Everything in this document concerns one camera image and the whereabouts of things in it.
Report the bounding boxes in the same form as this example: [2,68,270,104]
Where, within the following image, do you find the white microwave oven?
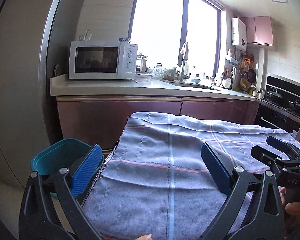
[68,40,138,80]

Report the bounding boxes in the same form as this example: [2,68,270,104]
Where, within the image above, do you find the black hanging frying pan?
[247,69,256,84]

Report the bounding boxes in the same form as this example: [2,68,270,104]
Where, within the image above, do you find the steel kettle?
[256,88,264,100]

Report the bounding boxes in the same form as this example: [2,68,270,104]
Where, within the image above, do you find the white kitchen countertop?
[50,74,256,101]

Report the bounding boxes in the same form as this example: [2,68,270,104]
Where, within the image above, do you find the teal plastic trash bin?
[31,139,104,203]

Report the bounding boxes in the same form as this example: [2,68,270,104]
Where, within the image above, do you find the silver refrigerator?
[0,0,84,187]

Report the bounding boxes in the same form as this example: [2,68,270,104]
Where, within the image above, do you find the black built-in stove oven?
[254,74,300,140]

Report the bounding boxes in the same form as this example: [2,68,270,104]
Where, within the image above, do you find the purple checked tablecloth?
[81,111,300,240]

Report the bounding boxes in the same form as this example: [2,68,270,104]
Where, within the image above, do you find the steel kitchen faucet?
[180,42,189,82]

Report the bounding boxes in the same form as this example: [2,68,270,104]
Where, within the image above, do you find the maroon base cabinets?
[57,96,259,150]

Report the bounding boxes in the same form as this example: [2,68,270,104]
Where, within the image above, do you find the person's left hand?
[102,234,153,240]

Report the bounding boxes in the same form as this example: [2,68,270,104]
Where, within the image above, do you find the pink wall cabinet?
[240,16,274,47]

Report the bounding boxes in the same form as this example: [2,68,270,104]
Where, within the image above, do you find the white wall water heater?
[231,18,247,51]

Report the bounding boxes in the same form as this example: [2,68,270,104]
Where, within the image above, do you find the person's right hand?
[280,187,300,232]

